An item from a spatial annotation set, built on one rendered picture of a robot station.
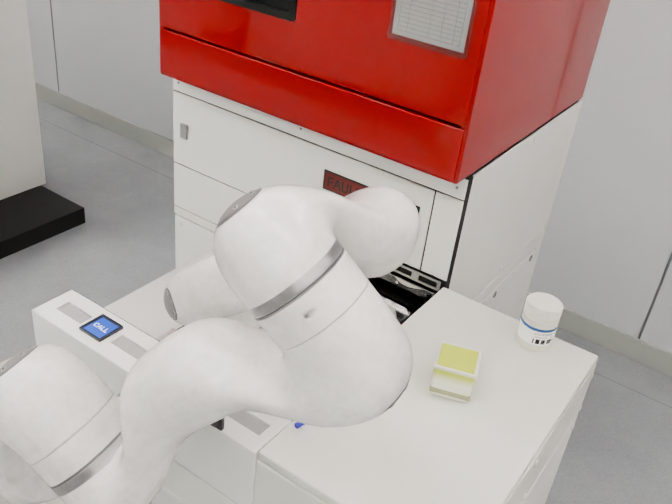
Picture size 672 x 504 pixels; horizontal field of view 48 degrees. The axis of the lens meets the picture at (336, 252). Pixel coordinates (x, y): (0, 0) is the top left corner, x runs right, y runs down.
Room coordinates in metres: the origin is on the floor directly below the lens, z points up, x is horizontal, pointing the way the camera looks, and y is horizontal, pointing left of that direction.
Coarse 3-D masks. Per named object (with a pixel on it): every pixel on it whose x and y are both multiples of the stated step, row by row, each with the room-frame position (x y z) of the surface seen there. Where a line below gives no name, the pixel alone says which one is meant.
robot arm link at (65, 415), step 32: (32, 352) 0.64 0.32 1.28; (64, 352) 0.65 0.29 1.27; (0, 384) 0.60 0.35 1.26; (32, 384) 0.60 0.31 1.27; (64, 384) 0.61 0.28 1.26; (96, 384) 0.63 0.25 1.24; (0, 416) 0.58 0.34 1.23; (32, 416) 0.57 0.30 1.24; (64, 416) 0.58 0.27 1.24; (96, 416) 0.60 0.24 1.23; (0, 448) 0.60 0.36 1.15; (32, 448) 0.56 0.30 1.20; (64, 448) 0.57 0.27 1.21; (96, 448) 0.57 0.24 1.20; (0, 480) 0.62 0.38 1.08; (32, 480) 0.62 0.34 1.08; (64, 480) 0.55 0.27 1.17
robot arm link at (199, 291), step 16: (192, 272) 0.81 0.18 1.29; (208, 272) 0.80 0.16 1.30; (176, 288) 0.82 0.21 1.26; (192, 288) 0.79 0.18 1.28; (208, 288) 0.79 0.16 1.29; (224, 288) 0.78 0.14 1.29; (176, 304) 0.81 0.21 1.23; (192, 304) 0.79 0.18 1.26; (208, 304) 0.78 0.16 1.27; (224, 304) 0.77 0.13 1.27; (240, 304) 0.77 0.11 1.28; (176, 320) 0.82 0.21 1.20; (192, 320) 0.80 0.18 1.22
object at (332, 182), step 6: (330, 174) 1.52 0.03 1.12; (330, 180) 1.52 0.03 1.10; (336, 180) 1.51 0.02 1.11; (342, 180) 1.50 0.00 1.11; (324, 186) 1.52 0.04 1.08; (330, 186) 1.51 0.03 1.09; (336, 186) 1.51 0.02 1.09; (342, 186) 1.50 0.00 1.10; (348, 186) 1.49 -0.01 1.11; (354, 186) 1.48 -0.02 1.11; (360, 186) 1.47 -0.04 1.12; (342, 192) 1.50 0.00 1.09; (348, 192) 1.49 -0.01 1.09
